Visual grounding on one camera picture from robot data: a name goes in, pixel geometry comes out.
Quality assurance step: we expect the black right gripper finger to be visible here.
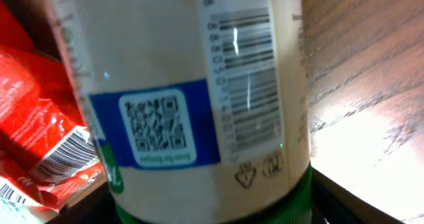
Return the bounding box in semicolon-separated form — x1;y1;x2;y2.
312;168;402;224

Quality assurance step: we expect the green capped white jar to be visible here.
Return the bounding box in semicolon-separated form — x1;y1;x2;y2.
46;0;312;223

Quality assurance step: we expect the red snack bag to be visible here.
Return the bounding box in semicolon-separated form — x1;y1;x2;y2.
1;4;101;211

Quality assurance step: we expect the light blue tissue pack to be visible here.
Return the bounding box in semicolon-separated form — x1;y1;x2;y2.
1;199;57;224

